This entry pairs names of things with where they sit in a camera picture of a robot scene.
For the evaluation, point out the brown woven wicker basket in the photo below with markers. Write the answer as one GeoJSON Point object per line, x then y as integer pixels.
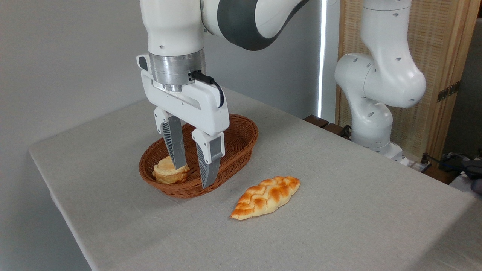
{"type": "Point", "coordinates": [237, 143]}

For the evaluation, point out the grey tablecloth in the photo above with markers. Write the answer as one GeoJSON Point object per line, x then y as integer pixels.
{"type": "Point", "coordinates": [339, 210]}

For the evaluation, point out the vertical white light strip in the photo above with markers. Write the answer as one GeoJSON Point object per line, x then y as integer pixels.
{"type": "Point", "coordinates": [322, 56]}

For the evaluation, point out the round stacked bread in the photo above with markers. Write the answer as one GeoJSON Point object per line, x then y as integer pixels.
{"type": "Point", "coordinates": [165, 173]}

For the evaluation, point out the wooden rattan folding screen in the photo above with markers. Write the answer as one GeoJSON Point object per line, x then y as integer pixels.
{"type": "Point", "coordinates": [440, 45]}

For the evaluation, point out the dark brown wooden block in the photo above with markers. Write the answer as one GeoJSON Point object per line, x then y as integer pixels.
{"type": "Point", "coordinates": [315, 120]}
{"type": "Point", "coordinates": [333, 129]}

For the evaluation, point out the white power strip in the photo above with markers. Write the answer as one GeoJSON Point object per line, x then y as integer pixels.
{"type": "Point", "coordinates": [418, 165]}

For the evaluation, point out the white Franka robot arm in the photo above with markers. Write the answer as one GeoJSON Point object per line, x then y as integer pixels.
{"type": "Point", "coordinates": [380, 75]}

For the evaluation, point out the braided golden bread loaf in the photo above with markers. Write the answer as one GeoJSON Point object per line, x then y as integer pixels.
{"type": "Point", "coordinates": [263, 197]}

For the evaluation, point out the dark metal screen hinge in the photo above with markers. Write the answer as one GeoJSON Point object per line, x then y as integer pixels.
{"type": "Point", "coordinates": [448, 91]}

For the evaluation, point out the black power plug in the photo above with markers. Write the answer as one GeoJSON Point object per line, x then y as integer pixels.
{"type": "Point", "coordinates": [424, 159]}

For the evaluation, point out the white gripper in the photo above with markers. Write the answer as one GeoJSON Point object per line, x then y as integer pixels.
{"type": "Point", "coordinates": [196, 103]}

